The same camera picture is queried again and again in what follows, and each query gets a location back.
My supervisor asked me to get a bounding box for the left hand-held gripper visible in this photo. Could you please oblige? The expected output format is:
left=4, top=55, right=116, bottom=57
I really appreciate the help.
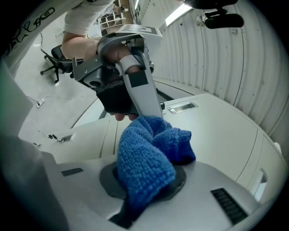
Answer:
left=71, top=24, right=163, bottom=120

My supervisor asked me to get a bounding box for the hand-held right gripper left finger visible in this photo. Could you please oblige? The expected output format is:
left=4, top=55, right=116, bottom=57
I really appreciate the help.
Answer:
left=42, top=152, right=127, bottom=231

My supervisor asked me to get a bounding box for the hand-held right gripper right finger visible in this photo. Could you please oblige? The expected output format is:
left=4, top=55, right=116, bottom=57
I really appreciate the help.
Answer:
left=133, top=161, right=270, bottom=231

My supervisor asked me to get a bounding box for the blue microfibre cloth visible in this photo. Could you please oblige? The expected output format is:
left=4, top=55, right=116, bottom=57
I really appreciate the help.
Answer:
left=112, top=115, right=196, bottom=221

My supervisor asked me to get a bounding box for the person's left forearm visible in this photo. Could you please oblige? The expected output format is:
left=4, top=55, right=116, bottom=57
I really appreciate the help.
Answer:
left=61, top=31, right=102, bottom=62

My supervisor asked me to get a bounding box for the grey metal locker cabinet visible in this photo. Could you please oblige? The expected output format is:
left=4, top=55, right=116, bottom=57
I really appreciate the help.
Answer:
left=19, top=92, right=284, bottom=203

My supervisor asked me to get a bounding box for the person's left hand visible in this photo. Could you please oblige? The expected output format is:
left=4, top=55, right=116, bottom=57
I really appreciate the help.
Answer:
left=106, top=44, right=138, bottom=122

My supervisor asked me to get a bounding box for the wooden crate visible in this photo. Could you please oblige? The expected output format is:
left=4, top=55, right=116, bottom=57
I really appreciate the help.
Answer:
left=97, top=0, right=136, bottom=31

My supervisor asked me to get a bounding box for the ceiling strip light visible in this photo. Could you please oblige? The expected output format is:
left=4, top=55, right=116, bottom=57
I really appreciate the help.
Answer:
left=164, top=4, right=193, bottom=26

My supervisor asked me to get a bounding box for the black office chair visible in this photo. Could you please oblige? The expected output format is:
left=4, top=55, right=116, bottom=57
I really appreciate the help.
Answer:
left=40, top=44, right=84, bottom=84

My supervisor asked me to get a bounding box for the white printed t-shirt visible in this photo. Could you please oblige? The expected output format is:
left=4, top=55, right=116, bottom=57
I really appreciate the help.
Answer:
left=0, top=0, right=115, bottom=77

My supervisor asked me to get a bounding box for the recessed silver locker handle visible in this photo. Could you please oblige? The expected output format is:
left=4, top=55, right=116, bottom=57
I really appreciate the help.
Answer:
left=56, top=134, right=76, bottom=144
left=167, top=102, right=199, bottom=115

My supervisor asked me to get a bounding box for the white cable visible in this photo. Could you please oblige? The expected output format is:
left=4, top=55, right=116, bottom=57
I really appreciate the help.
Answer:
left=26, top=94, right=84, bottom=107

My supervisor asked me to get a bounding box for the black head-mounted camera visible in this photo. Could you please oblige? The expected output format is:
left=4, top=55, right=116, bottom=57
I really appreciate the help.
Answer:
left=204, top=8, right=245, bottom=30

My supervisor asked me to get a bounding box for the black cable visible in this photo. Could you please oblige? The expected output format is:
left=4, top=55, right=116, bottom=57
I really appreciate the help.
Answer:
left=39, top=32, right=47, bottom=54

